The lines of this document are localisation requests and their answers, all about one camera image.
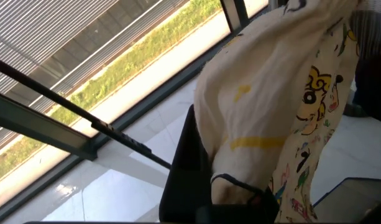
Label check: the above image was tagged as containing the black clothes rack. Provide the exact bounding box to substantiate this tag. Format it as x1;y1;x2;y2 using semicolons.
0;55;172;170

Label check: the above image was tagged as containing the window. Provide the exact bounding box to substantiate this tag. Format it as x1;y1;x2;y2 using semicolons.
0;0;270;223

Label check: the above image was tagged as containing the black t-shirt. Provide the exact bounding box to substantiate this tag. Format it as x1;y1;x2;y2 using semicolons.
353;55;381;123

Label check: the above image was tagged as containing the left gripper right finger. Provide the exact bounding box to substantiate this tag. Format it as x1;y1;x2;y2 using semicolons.
196;173;281;223

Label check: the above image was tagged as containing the cream printed garment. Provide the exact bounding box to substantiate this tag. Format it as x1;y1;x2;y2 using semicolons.
193;0;360;223

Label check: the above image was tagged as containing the white laundry basket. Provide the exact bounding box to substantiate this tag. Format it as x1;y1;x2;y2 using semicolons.
344;0;381;118

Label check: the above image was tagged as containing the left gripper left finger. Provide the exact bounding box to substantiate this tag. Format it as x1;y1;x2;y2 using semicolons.
158;104;214;223

